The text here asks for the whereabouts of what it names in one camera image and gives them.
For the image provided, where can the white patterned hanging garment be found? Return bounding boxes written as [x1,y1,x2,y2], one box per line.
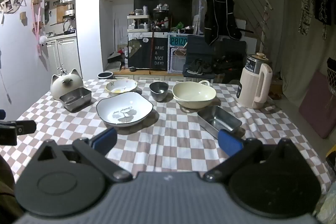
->
[298,0,316,35]

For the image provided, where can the white kitchen cabinets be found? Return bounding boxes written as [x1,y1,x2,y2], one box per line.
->
[43,37,82,79]

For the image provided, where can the white cat-shaped ceramic jar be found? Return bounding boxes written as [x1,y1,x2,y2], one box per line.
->
[50,68,84,101]

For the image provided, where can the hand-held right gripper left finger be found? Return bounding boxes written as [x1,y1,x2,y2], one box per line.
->
[34,126,133,184]

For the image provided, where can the teal sign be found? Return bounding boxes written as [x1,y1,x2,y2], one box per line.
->
[168,33,188,47]

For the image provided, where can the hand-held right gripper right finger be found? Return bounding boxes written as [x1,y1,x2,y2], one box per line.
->
[203,129,305,184]

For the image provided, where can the black jacket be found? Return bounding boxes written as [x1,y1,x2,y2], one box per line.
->
[204,0,242,45]

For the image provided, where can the black bear print cloth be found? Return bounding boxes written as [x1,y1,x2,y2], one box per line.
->
[128,37,153,69]

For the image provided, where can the white shelf with bottles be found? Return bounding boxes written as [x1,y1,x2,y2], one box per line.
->
[127,5,152,32]

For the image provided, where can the yellow-rimmed lemon print bowl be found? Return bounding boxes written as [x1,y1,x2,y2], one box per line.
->
[105,79,138,97]

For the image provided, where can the rectangular steel tray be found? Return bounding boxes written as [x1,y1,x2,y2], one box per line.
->
[197,105,242,139]

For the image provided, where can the grey flat box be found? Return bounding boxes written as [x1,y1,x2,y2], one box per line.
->
[105,52,124,71]

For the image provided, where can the black chalkboard sign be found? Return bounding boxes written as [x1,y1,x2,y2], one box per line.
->
[152,44,168,69]

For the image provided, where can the white plate with dark rim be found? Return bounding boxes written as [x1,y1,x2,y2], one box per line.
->
[96,91,154,127]

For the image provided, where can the cream bowl with handles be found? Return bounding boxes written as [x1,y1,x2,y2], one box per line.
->
[172,80,217,109]

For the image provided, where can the dark clothes pile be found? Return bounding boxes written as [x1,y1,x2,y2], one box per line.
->
[188,56,219,75]

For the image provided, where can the black hanging garment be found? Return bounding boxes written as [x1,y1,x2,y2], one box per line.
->
[313,0,336,40]

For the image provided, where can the dark grey chair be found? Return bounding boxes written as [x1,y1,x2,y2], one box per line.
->
[182,35,247,83]

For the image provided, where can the cream electric kettle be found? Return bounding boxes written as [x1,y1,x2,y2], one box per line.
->
[238,52,273,109]

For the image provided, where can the white plush toy pink ribbon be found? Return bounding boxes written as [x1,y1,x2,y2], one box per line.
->
[31,0,49,56]

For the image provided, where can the square steel container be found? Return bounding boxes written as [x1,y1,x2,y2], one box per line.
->
[59,87,92,112]

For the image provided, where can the pink cushion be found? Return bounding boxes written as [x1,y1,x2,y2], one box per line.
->
[299,70,336,139]

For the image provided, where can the brown white checkered tablecloth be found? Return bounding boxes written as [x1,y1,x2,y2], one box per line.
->
[0,79,334,194]

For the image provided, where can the small steel bowl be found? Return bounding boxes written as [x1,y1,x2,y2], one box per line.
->
[149,81,169,102]

